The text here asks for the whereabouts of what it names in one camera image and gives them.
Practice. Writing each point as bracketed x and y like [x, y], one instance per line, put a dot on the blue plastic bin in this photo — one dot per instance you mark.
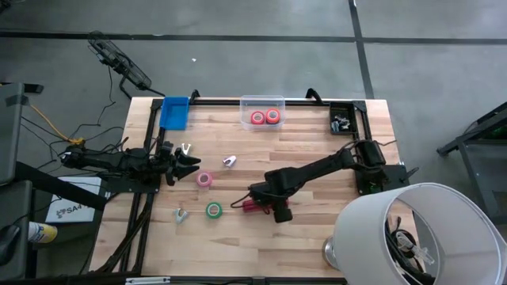
[174, 115]

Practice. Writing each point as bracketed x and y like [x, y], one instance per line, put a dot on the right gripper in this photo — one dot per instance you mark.
[271, 194]

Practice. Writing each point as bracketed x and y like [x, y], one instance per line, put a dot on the grey equipment case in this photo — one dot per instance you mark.
[10, 138]

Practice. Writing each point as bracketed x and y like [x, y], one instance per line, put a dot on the orange tape roll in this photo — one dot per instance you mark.
[267, 116]

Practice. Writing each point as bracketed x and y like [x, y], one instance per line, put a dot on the silver lamp base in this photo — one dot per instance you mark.
[328, 253]

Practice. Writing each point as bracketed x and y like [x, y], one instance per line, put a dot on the black computer mouse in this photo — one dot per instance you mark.
[8, 243]

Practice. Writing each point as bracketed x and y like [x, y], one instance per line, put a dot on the black table clamp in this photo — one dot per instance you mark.
[194, 96]
[313, 94]

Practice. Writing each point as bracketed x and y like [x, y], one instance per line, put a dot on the clear lamp bulb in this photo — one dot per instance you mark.
[408, 241]

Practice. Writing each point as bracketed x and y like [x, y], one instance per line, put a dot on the green tape roll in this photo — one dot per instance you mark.
[208, 210]

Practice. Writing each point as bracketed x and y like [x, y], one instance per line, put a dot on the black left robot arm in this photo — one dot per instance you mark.
[103, 160]

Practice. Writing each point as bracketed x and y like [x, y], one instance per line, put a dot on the black mesh basket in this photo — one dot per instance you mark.
[342, 109]

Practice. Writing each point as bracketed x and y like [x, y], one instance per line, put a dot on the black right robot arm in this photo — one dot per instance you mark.
[317, 166]

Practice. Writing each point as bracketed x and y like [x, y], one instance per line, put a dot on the pink tape roll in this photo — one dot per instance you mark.
[199, 179]

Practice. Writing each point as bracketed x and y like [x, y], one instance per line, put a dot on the red stapler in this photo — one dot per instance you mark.
[251, 206]

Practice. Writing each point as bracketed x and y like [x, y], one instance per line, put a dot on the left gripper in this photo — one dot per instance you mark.
[166, 164]

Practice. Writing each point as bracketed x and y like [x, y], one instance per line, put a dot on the white printed paper sheet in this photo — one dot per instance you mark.
[71, 211]

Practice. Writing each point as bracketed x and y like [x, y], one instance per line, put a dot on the black diagonal beam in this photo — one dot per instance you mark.
[59, 186]

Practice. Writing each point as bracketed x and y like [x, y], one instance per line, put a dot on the white label strip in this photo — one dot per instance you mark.
[146, 281]

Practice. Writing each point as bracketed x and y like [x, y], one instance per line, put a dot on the clear plastic bin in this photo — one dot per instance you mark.
[261, 126]

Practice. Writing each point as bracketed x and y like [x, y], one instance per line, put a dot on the black metal side table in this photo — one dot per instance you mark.
[487, 178]

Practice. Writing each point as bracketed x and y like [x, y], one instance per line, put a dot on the white lamp shade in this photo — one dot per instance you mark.
[356, 237]

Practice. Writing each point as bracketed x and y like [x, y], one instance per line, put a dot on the silver staple remover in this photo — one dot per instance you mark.
[346, 122]
[180, 215]

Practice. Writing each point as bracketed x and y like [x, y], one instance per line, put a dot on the yellow white spray can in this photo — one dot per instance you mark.
[43, 232]

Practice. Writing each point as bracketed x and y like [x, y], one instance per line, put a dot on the red tape roll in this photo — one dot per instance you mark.
[252, 117]

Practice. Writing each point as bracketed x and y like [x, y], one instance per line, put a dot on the white staple remover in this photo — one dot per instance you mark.
[186, 148]
[229, 161]

